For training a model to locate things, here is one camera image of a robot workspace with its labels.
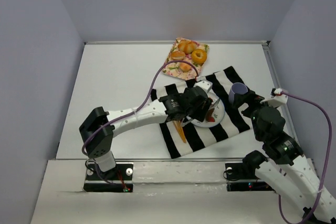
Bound black white striped cloth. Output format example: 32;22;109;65
146;66;251;159

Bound sesame sandwich bun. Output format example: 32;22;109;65
170;51;185;60

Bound watermelon pattern plate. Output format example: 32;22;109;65
191;92;225;128

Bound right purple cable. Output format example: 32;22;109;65
278;90;333;224

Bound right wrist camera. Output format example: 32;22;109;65
260;88;288;108

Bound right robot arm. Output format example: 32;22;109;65
229;88;335;223

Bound floral rectangular tray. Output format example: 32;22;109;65
162;37;209;80

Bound orange plastic fork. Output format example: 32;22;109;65
173;121;187;144

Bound lilac plastic cup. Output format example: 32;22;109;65
228;82;248;104

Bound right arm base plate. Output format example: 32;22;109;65
223;163;274;192

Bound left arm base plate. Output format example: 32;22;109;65
83;161;134;193

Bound brown chocolate croissant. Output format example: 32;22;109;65
205;109;215;122

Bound orange bagel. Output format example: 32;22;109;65
191;49;207;64

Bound metal serving tongs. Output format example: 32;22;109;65
181;99;216;127

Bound small round bread roll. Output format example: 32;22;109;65
178;62;192;72

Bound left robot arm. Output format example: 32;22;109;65
79;82;212;178

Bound large striped bread roll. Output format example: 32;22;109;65
177;40;197;54

